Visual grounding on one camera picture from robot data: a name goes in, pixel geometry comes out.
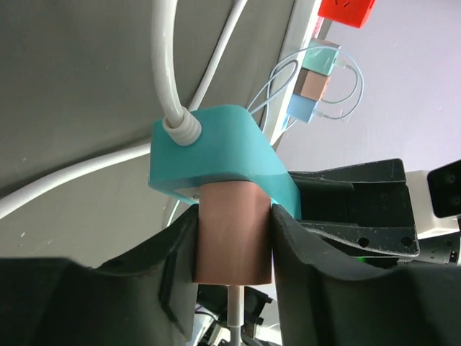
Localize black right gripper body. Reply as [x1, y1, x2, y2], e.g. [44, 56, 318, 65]
[399, 161, 460, 265]

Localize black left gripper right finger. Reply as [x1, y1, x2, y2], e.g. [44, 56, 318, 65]
[270, 205, 460, 345]

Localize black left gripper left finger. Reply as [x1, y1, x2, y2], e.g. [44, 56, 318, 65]
[1, 206, 198, 345]

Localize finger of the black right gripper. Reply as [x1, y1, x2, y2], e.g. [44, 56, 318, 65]
[299, 221, 420, 257]
[290, 159, 409, 227]

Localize pink USB cable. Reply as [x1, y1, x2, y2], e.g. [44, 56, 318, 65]
[226, 284, 246, 346]

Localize pink USB charger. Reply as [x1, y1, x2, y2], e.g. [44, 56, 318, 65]
[194, 181, 272, 285]

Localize blue USB charger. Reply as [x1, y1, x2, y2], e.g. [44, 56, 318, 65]
[287, 94, 318, 124]

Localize teal power strip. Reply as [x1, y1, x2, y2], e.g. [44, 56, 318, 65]
[148, 105, 301, 218]

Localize white power strip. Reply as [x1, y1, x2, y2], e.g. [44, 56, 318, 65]
[188, 1, 321, 143]

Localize salmon dual USB charger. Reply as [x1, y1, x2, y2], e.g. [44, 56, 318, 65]
[294, 68, 330, 101]

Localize mint USB charger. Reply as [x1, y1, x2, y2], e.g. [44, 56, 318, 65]
[302, 38, 340, 76]

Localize red cube adapter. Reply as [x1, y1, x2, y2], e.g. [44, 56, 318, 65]
[318, 0, 375, 28]

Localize white power strip cord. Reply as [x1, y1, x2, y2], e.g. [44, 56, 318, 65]
[0, 0, 249, 221]

